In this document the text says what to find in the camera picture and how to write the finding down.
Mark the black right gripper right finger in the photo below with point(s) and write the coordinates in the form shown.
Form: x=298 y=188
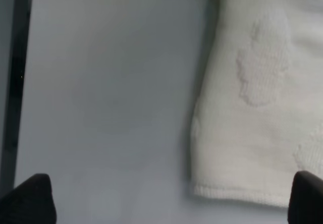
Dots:
x=306 y=199

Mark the cream white towel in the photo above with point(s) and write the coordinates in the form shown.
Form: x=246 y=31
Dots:
x=258 y=117

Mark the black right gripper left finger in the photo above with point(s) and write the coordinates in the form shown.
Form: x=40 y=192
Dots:
x=30 y=202

